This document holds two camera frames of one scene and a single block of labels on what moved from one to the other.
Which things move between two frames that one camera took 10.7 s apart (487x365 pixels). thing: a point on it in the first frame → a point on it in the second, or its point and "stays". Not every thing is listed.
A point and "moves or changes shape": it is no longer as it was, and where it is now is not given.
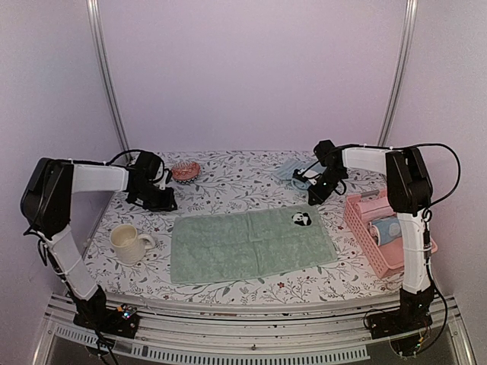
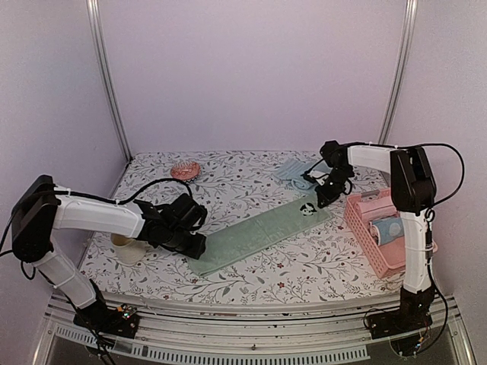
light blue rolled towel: x=284 y=171 stays
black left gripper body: x=154 y=201 → x=178 y=243
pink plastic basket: x=386 y=258 stays
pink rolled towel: x=374 y=209 stays
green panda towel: x=230 y=246 moves or changes shape
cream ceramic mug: x=129 y=247 stays
